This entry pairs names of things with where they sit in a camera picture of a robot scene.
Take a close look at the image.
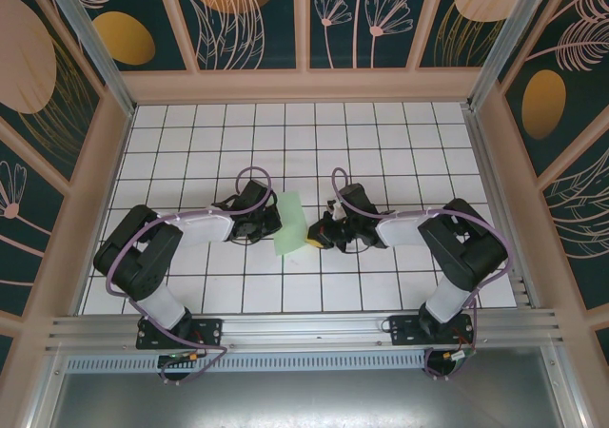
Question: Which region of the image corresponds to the dark panel with single flower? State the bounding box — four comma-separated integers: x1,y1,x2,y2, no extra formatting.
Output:
0,118,72,322

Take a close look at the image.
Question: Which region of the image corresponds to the aluminium side rail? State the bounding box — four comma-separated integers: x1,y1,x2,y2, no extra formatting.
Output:
463,107,541,313

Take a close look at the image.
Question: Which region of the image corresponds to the slotted grey cable duct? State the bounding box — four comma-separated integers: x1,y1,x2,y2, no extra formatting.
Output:
64,351,548,375

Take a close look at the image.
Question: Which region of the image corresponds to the grey metal sheet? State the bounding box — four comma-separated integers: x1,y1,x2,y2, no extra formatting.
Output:
47,370,586,428

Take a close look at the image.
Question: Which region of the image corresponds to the left gripper thin black cable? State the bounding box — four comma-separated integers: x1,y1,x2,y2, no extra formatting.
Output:
211,194,244,211

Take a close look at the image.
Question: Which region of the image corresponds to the dark panel, oval and fern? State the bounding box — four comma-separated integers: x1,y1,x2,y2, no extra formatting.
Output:
497,0,609,180

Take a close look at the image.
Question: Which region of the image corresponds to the light green paper sheet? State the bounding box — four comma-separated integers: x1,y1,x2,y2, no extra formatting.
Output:
273,190,310,258

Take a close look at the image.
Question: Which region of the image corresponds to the aluminium frame leg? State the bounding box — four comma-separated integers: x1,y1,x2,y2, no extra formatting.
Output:
545,351,590,428
26,354,70,428

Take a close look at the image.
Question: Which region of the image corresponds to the dark panel with gold oval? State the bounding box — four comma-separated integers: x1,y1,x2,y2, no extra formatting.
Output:
70,0,199,73

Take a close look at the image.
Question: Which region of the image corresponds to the aluminium corner post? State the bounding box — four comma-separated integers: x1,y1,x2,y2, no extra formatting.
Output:
40,0,139,118
464,0,560,113

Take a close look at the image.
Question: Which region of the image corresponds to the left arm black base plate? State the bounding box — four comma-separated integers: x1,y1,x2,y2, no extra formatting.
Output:
136,316,225,352

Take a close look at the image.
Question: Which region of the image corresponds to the dark panel with fern outlines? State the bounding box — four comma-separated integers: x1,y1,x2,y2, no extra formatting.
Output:
535,132,609,313

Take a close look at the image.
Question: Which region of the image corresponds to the dark panel with pink flowers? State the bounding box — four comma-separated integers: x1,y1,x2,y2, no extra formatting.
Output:
304,0,429,72

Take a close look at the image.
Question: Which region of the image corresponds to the dark panel with orange circle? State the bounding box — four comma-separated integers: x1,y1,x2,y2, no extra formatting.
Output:
161,0,305,73

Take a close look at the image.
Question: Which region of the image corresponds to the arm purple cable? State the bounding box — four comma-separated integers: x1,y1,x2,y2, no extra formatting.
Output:
105,165,275,385
331,166,513,382

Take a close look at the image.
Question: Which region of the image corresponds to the plain dark wall panel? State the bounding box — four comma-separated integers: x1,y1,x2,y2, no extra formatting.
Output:
587,321,609,428
0,311,25,372

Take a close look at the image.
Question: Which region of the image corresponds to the long aluminium mounting rail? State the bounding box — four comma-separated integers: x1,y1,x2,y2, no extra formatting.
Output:
45,308,565,358

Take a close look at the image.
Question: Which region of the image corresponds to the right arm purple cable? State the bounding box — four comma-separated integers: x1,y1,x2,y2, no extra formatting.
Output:
331,166,513,382

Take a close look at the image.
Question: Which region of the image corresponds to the dark panel, large pale disc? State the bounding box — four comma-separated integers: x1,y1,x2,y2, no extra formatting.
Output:
0,0,106,189

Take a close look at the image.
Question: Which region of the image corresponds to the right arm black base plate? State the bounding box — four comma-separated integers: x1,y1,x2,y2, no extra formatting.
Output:
388,314,477,348

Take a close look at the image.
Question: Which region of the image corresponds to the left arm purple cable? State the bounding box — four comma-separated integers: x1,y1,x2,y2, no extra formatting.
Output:
105,165,275,385

